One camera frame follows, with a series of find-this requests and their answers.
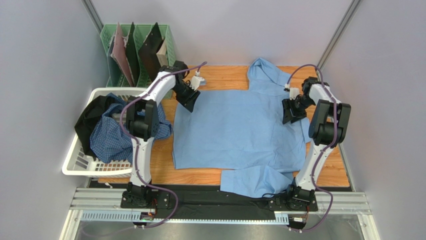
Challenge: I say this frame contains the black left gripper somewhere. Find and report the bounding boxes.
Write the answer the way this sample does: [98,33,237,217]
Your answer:
[172,82,202,113]

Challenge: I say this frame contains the light blue long sleeve shirt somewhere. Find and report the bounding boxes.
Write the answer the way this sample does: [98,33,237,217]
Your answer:
[172,58,310,198]

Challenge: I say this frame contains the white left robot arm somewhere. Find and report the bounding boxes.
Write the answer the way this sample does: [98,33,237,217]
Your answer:
[119,61,200,209]

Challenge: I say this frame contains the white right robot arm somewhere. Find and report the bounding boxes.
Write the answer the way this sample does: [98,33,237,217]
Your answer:
[282,77,351,210]

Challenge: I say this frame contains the beige board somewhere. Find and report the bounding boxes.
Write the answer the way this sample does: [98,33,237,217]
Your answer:
[156,39,169,67]

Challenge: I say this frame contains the black board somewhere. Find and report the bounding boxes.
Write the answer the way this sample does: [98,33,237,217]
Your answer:
[138,22,164,82]

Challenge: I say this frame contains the green plastic file rack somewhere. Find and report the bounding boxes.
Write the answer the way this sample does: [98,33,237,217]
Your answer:
[100,23,176,88]

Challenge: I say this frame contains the dark green board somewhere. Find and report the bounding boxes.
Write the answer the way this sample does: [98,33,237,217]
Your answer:
[125,22,140,87]

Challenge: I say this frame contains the pink board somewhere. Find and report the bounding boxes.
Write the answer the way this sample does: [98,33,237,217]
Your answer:
[111,22,135,87]

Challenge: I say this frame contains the blue checkered shirt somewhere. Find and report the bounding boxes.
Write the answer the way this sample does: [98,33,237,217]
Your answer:
[89,93,173,164]

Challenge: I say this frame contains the black garment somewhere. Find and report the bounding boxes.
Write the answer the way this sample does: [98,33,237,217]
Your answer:
[74,95,115,158]

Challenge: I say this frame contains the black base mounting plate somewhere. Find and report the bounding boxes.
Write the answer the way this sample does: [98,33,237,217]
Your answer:
[120,183,319,221]

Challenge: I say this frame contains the right corner aluminium profile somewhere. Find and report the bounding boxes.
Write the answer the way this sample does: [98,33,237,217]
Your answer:
[317,0,363,70]

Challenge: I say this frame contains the corner aluminium profile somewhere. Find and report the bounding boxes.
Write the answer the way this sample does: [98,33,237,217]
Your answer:
[81,0,104,34]
[317,0,363,70]

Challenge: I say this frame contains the white plastic laundry basket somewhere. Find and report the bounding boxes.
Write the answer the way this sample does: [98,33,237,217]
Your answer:
[61,87,146,178]

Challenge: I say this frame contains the left corner aluminium profile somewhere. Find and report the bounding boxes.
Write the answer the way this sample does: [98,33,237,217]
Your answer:
[81,0,104,34]

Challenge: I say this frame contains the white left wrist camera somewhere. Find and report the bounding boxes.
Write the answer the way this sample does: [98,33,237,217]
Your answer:
[189,71,206,90]

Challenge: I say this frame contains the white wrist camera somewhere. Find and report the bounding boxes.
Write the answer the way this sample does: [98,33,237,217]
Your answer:
[284,84,301,100]
[189,71,206,90]

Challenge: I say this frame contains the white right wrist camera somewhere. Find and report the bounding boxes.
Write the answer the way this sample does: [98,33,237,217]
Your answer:
[284,84,301,100]

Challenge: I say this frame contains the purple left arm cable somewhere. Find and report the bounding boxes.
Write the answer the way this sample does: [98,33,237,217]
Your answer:
[119,61,208,229]

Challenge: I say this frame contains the aluminium frame rail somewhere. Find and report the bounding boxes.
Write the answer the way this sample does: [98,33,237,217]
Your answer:
[68,187,380,240]

